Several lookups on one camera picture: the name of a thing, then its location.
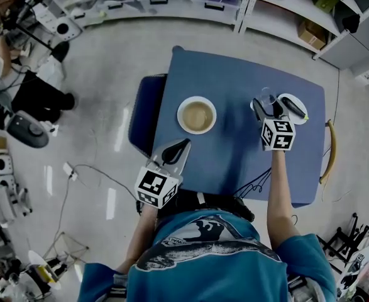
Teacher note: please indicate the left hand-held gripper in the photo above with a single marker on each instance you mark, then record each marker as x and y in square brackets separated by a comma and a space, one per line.
[157, 187]

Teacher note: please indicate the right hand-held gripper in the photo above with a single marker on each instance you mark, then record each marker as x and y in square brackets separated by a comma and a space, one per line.
[278, 135]

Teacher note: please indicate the clear glass cup dish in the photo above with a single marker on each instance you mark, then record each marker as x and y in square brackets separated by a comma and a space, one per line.
[267, 95]

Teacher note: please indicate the white plate dish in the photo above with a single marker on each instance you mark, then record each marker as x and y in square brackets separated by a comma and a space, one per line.
[297, 101]

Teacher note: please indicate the white soup bowl dish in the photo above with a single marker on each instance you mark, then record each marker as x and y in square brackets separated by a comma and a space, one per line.
[196, 115]

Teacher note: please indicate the person's right forearm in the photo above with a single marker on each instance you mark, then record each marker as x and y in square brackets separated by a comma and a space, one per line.
[280, 193]

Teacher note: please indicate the person's left forearm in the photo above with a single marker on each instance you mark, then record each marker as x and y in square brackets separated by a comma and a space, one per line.
[140, 234]

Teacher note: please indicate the dark eggplant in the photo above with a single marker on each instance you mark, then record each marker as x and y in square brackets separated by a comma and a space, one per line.
[292, 107]

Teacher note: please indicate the blue tablecloth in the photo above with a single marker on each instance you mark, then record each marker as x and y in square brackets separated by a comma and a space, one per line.
[234, 83]

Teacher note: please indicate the blue chair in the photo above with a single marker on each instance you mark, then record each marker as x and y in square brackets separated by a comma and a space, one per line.
[146, 105]

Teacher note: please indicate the chair with yellow wooden back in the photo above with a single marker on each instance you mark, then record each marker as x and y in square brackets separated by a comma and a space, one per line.
[332, 149]

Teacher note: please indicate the brown cardboard box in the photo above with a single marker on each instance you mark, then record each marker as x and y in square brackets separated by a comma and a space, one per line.
[311, 35]

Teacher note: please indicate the black waist pack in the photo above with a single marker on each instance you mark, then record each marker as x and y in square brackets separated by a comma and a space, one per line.
[244, 211]

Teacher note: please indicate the white metal shelving unit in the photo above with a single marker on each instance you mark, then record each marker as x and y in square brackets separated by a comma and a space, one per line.
[266, 14]

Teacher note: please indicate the white power strip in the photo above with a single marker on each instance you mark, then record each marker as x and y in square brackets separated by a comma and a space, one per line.
[70, 171]

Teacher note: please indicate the black pouch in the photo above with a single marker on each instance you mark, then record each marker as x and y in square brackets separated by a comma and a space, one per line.
[350, 23]

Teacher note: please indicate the person's teal printed t-shirt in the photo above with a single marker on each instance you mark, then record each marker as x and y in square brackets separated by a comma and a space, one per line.
[209, 272]

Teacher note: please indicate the green box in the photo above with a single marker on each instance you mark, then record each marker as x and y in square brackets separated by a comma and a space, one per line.
[324, 0]

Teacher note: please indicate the grey and black round appliance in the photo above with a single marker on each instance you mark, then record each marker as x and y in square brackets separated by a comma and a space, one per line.
[30, 131]

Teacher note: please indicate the black metal stand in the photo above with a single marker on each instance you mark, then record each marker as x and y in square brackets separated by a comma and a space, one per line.
[347, 238]

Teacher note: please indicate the white round device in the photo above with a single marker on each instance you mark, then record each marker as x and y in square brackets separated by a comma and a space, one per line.
[66, 28]

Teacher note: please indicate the white robot device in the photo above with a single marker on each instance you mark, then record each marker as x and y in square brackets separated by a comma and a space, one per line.
[8, 197]

